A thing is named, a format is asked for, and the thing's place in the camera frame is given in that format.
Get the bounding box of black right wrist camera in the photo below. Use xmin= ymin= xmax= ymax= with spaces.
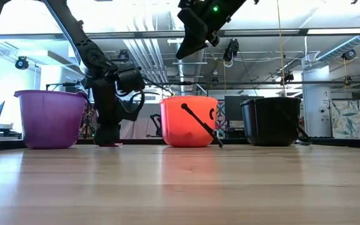
xmin=177 ymin=6 xmax=209 ymax=38

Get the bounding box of leaf pattern wall panel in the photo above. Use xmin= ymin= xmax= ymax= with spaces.
xmin=331 ymin=99 xmax=360 ymax=141

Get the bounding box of black metal rig frame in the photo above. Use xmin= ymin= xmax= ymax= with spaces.
xmin=0 ymin=28 xmax=360 ymax=153

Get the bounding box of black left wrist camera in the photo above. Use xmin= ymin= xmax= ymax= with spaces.
xmin=119 ymin=104 xmax=141 ymax=123

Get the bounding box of grey corrugated ceiling duct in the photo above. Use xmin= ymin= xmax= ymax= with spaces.
xmin=316 ymin=34 xmax=360 ymax=63

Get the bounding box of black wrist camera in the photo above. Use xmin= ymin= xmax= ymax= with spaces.
xmin=177 ymin=6 xmax=209 ymax=38
xmin=119 ymin=104 xmax=141 ymax=123

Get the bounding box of black curved stand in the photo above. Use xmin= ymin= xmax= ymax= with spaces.
xmin=149 ymin=113 xmax=163 ymax=138

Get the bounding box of orange pumpkin face bucket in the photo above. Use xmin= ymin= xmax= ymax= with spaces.
xmin=159 ymin=96 xmax=224 ymax=149

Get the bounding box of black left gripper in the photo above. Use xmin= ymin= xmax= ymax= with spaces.
xmin=92 ymin=77 xmax=121 ymax=146

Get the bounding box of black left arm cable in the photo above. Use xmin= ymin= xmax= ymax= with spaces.
xmin=117 ymin=76 xmax=174 ymax=123

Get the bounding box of white column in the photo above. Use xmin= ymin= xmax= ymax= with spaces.
xmin=301 ymin=64 xmax=333 ymax=139

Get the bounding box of black pumpkin face bucket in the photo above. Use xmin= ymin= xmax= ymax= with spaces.
xmin=240 ymin=96 xmax=312 ymax=148

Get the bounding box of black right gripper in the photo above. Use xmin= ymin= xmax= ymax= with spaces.
xmin=176 ymin=12 xmax=231 ymax=60

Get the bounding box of black monitor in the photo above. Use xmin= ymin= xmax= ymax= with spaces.
xmin=224 ymin=95 xmax=246 ymax=123

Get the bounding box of purple plastic bucket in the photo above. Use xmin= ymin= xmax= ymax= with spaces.
xmin=13 ymin=89 xmax=89 ymax=150

